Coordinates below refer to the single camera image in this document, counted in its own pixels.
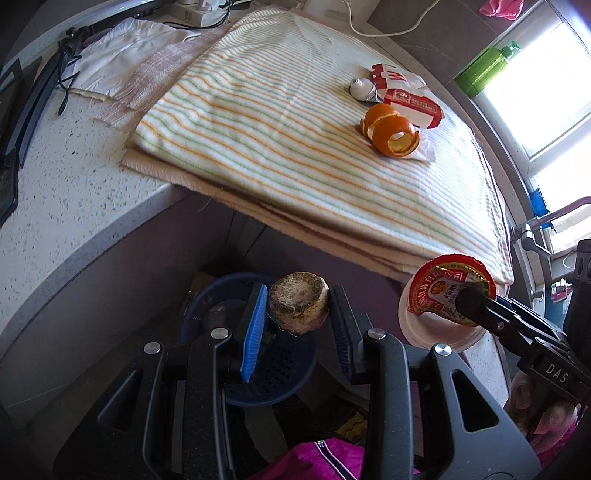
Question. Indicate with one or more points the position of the white power strip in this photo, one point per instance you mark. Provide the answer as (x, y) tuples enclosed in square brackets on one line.
[(205, 14)]

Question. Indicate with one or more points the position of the red lidded sauce cup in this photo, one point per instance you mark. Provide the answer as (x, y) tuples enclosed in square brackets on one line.
[(427, 309)]

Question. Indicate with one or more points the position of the orange peel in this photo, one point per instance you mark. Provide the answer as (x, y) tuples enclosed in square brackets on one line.
[(391, 134)]

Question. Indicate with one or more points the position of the pink rag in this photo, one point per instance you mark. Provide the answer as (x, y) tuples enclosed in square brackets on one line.
[(505, 9)]

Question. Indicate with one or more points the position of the white toothpaste tube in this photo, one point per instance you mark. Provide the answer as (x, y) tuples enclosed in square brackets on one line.
[(364, 90)]

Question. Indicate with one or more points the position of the striped white cloth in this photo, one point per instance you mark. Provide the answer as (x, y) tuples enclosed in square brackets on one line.
[(264, 122)]

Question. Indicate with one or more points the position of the crumpled white tissue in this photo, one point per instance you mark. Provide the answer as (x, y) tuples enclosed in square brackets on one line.
[(425, 150)]

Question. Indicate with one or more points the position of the brown round food scrap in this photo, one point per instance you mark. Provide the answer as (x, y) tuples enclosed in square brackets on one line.
[(298, 302)]

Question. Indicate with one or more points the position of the white cloth at left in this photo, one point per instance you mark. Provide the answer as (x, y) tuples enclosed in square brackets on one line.
[(109, 62)]

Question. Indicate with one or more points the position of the white pipe column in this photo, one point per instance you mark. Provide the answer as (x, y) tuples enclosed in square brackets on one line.
[(339, 10)]

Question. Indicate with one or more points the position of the gloved right hand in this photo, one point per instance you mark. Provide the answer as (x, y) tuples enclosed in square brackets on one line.
[(536, 413)]

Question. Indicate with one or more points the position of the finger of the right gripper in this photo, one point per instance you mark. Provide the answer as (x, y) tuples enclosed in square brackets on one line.
[(514, 324)]

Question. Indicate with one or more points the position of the red white paper bag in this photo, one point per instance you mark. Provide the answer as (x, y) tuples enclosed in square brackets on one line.
[(406, 92)]

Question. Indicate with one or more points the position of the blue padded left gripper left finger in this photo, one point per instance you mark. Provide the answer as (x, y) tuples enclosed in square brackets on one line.
[(249, 331)]

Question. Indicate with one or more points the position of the green soap bottle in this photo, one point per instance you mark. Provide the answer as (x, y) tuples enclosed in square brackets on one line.
[(476, 76)]

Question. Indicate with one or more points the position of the blue trash basket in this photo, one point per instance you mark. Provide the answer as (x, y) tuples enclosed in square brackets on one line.
[(266, 364)]

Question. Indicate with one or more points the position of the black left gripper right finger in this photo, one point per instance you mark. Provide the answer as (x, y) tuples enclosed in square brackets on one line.
[(349, 327)]

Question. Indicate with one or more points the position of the pink checked towel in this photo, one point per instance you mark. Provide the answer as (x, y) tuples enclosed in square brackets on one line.
[(154, 77)]

